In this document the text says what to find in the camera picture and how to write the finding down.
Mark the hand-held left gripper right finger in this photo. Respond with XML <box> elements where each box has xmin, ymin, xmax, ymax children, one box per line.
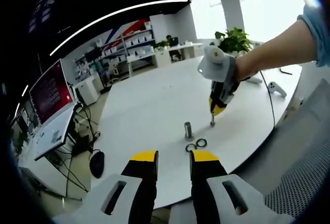
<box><xmin>189</xmin><ymin>149</ymin><xmax>294</xmax><ymax>224</ymax></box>

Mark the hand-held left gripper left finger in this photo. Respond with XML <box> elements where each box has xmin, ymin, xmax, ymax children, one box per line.
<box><xmin>51</xmin><ymin>150</ymin><xmax>159</xmax><ymax>224</ymax></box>

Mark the thick threaded metal stud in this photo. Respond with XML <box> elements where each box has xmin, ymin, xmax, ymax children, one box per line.
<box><xmin>183</xmin><ymin>121</ymin><xmax>195</xmax><ymax>141</ymax></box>

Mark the green plant in white pot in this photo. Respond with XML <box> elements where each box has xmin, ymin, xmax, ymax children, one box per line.
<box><xmin>214</xmin><ymin>27</ymin><xmax>254</xmax><ymax>55</ymax></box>

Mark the white office desk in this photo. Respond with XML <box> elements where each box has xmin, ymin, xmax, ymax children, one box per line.
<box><xmin>154</xmin><ymin>43</ymin><xmax>205</xmax><ymax>68</ymax></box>

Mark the black object on floor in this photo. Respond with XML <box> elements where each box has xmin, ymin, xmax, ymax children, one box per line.
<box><xmin>89</xmin><ymin>150</ymin><xmax>105</xmax><ymax>179</ymax></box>

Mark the small green desk plant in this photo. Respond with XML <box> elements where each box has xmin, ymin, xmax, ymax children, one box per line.
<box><xmin>154</xmin><ymin>40</ymin><xmax>170</xmax><ymax>50</ymax></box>

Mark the shelf with white boxes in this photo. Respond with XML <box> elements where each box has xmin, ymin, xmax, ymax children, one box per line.
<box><xmin>94</xmin><ymin>21</ymin><xmax>156</xmax><ymax>81</ymax></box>

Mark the grey mesh office chair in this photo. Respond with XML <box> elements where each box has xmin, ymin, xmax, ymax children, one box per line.
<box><xmin>263</xmin><ymin>78</ymin><xmax>330</xmax><ymax>217</ymax></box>

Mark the white side desk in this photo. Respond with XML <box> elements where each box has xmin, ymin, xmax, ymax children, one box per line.
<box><xmin>33</xmin><ymin>105</ymin><xmax>77</xmax><ymax>162</ymax></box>

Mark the white low cabinet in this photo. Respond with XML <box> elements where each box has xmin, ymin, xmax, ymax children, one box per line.
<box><xmin>76</xmin><ymin>76</ymin><xmax>101</xmax><ymax>107</ymax></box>

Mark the long white ceiling light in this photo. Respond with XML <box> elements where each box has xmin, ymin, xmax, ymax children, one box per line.
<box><xmin>49</xmin><ymin>0</ymin><xmax>189</xmax><ymax>57</ymax></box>

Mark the monitor with red screen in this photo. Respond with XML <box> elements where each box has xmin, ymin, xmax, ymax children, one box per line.
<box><xmin>28</xmin><ymin>59</ymin><xmax>76</xmax><ymax>126</ymax></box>

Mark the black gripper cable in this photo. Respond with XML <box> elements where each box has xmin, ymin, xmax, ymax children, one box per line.
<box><xmin>258</xmin><ymin>70</ymin><xmax>276</xmax><ymax>127</ymax></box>

